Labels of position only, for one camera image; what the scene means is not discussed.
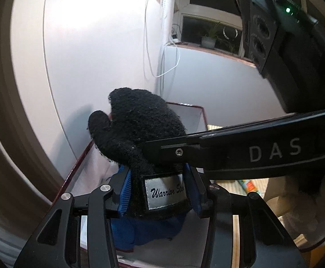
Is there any red box with white inside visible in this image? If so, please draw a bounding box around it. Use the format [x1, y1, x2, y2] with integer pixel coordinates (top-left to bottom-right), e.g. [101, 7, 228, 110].
[55, 102, 325, 268]

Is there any white wardrobe with shelf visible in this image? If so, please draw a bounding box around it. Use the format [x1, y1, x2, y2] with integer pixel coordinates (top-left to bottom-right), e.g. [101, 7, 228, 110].
[0, 0, 174, 201]

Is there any black knit glove with label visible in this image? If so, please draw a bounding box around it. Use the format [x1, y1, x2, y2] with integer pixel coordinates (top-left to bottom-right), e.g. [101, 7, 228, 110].
[88, 87, 192, 220]

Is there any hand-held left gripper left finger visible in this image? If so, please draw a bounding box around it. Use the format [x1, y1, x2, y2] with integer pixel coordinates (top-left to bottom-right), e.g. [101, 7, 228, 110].
[13, 170, 131, 268]

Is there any blue knit cloth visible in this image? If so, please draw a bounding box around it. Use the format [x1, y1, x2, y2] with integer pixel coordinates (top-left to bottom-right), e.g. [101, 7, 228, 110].
[111, 167, 188, 253]

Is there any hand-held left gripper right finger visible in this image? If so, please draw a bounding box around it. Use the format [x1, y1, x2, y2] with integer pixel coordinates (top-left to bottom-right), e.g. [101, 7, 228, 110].
[183, 165, 308, 268]

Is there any white cable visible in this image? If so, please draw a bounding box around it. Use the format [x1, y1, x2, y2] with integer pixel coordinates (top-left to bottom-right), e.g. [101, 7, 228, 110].
[142, 0, 180, 79]

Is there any striped blanket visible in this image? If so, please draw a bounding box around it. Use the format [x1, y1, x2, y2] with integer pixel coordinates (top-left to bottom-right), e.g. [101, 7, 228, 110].
[207, 124, 269, 194]

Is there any potted plant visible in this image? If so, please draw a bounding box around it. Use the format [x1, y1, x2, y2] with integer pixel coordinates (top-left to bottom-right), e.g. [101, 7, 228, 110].
[199, 24, 222, 49]

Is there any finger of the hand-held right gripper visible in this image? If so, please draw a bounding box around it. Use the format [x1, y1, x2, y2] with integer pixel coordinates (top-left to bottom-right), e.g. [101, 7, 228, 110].
[143, 134, 228, 171]

